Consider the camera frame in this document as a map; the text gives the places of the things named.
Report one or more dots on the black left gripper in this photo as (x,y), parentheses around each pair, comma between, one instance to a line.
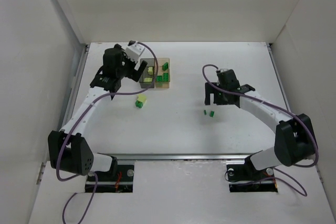
(133,69)

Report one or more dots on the aluminium frame rail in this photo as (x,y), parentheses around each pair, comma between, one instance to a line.
(74,80)

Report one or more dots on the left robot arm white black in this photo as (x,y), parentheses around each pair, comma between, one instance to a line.
(68,147)

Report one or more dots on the green 2x4 lego in container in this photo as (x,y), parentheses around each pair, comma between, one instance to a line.
(165,77)

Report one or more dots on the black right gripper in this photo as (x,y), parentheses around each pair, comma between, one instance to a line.
(213,93)

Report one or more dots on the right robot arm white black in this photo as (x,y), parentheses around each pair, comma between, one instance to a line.
(294,135)

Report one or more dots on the front aluminium rail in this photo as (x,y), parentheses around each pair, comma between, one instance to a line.
(160,157)

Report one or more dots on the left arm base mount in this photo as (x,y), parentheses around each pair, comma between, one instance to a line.
(114,176)

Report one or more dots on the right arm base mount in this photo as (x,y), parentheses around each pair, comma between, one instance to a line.
(245,179)

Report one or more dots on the light green lego stack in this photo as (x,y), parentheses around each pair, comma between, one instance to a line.
(140,101)

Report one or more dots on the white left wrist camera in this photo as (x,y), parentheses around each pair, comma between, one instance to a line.
(134,50)

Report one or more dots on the amber plastic container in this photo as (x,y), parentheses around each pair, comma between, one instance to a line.
(162,85)

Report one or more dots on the smoky grey plastic container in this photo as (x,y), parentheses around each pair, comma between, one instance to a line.
(151,63)

